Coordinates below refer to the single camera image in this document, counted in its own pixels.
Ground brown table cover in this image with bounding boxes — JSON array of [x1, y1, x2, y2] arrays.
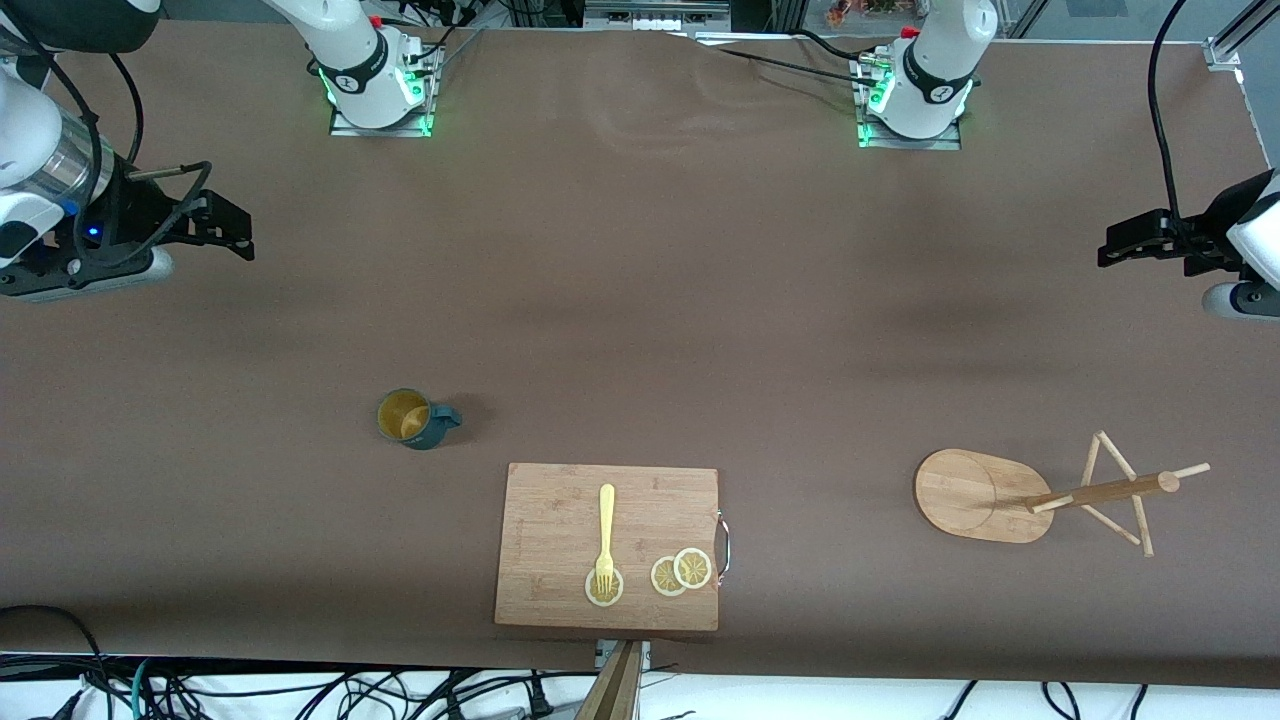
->
[[0, 20, 1280, 691]]

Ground black base power cable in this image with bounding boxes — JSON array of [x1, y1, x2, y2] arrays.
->
[[690, 30, 891, 91]]

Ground wooden cup rack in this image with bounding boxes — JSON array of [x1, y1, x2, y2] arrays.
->
[[914, 430, 1211, 558]]

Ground white power strip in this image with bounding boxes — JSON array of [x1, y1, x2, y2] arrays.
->
[[584, 0, 733, 33]]

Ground teal mug yellow inside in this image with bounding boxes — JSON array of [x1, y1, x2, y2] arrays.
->
[[377, 388, 464, 451]]

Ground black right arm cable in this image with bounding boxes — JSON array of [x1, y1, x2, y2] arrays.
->
[[0, 0, 216, 276]]

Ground yellow plastic fork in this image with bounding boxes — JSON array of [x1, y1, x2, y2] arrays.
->
[[594, 484, 617, 593]]

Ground black looped floor cable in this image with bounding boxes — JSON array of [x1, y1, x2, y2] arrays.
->
[[0, 604, 111, 720]]

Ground wooden post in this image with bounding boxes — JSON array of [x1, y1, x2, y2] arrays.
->
[[575, 640, 643, 720]]

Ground bamboo cutting board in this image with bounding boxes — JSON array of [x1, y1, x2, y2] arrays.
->
[[494, 462, 733, 633]]

